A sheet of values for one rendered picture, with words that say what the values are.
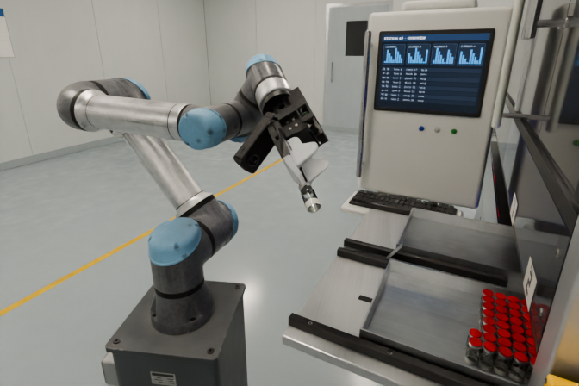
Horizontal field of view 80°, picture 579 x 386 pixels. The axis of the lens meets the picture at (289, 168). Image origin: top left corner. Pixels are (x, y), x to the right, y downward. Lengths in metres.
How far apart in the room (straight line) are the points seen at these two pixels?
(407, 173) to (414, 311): 0.83
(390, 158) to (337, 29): 4.99
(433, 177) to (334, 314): 0.90
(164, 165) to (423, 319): 0.70
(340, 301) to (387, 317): 0.10
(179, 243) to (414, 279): 0.56
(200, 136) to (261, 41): 6.47
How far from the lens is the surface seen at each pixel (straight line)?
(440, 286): 0.93
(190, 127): 0.66
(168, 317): 0.90
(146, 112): 0.75
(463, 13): 1.48
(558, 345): 0.59
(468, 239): 1.16
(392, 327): 0.79
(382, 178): 1.59
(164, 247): 0.81
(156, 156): 0.95
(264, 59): 0.76
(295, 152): 0.55
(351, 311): 0.81
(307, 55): 6.62
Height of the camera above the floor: 1.40
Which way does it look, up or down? 19 degrees down
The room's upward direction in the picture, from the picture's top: straight up
